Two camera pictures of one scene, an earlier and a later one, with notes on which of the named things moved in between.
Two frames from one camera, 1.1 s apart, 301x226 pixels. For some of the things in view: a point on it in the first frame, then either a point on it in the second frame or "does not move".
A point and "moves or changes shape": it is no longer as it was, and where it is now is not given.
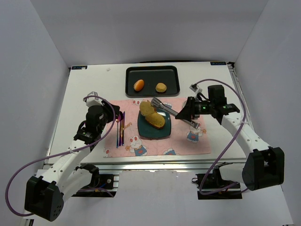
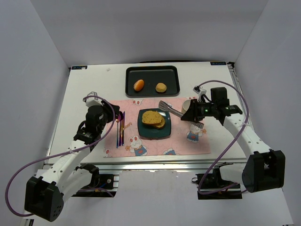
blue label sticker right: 217,63 does not move
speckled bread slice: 146,108 to 151,117
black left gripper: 113,111 does not move
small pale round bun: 161,87 does not move
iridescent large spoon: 121,114 does not move
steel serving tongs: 157,102 moves or changes shape
